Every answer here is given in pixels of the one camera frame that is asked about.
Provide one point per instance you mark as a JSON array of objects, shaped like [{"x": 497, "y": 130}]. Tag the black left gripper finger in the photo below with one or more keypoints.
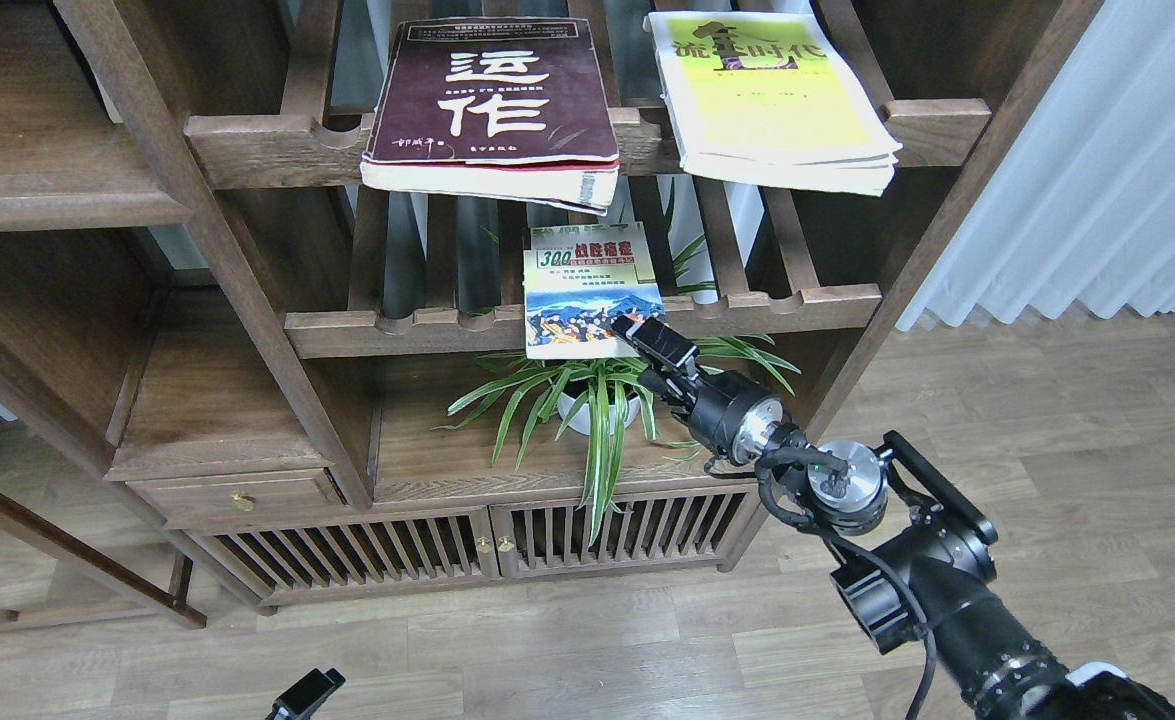
[{"x": 304, "y": 697}]

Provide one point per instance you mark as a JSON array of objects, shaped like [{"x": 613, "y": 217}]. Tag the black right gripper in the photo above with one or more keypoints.
[{"x": 738, "y": 420}]

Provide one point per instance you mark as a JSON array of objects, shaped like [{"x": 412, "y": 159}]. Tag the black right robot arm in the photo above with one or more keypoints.
[{"x": 913, "y": 552}]

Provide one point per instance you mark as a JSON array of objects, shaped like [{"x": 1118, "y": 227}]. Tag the green spider plant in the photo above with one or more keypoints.
[{"x": 526, "y": 392}]

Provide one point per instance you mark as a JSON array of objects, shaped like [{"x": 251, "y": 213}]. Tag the white plant pot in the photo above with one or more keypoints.
[{"x": 574, "y": 409}]

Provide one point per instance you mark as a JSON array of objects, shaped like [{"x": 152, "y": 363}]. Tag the brass drawer knob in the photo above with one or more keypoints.
[{"x": 242, "y": 502}]

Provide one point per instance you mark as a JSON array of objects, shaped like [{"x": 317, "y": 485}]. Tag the yellow green cover book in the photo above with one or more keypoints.
[{"x": 763, "y": 98}]

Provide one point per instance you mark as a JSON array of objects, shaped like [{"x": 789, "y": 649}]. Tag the maroon book white characters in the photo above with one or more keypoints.
[{"x": 501, "y": 107}]

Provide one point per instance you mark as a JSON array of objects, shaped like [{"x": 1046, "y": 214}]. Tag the dark wooden bookshelf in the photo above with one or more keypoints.
[{"x": 191, "y": 306}]

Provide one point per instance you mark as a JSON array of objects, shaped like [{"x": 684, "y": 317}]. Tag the white pleated curtain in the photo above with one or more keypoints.
[{"x": 1080, "y": 216}]

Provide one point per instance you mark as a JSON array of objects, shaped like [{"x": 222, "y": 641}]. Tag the dark wooden side frame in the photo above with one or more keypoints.
[{"x": 19, "y": 522}]

